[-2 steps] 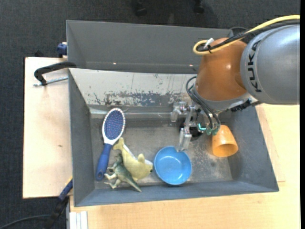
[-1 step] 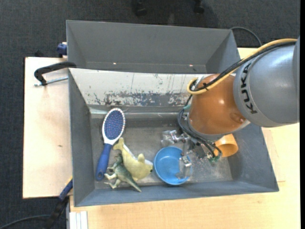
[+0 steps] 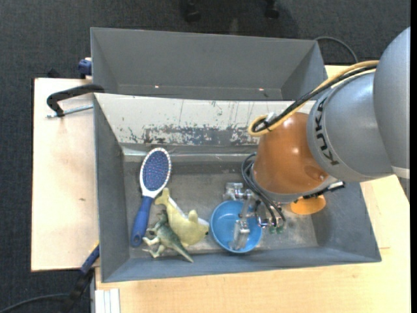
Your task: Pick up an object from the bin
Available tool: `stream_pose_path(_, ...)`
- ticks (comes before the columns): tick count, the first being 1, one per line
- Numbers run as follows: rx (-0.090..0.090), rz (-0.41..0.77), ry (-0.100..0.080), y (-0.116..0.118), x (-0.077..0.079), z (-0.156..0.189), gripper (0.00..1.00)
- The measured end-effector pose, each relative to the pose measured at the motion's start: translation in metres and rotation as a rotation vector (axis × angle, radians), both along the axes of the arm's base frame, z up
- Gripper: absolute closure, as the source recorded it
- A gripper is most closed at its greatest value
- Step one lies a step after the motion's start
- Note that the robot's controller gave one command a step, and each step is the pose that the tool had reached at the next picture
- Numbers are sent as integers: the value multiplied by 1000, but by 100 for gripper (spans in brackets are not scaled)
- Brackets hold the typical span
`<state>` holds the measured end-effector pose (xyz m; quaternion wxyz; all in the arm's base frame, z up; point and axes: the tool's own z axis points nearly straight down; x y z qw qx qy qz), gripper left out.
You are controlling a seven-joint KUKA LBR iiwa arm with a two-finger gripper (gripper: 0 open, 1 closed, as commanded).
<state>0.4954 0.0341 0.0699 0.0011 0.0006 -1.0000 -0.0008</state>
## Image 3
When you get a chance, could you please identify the yellow plush toy animal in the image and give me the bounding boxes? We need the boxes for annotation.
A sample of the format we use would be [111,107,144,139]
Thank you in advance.
[154,186,210,248]

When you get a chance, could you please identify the blue and white hairbrush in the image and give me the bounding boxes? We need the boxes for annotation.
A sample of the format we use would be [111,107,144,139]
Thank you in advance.
[130,147,173,248]

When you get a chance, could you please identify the orange cup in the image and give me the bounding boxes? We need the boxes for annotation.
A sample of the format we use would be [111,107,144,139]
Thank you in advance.
[289,194,327,216]

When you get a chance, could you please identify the grey metal bin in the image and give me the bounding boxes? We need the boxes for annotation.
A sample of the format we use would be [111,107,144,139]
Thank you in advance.
[89,27,382,284]

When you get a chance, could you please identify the pale wood board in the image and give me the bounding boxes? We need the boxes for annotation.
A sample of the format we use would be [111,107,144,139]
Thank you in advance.
[31,77,100,272]

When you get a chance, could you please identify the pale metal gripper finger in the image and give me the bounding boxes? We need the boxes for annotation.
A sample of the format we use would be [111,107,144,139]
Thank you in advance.
[241,221,252,249]
[231,220,244,252]

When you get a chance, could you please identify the blue bowl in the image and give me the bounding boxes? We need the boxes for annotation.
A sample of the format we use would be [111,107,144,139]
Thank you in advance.
[209,200,263,254]

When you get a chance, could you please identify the green toy dinosaur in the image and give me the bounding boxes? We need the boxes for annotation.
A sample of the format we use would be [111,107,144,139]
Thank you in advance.
[142,209,195,264]

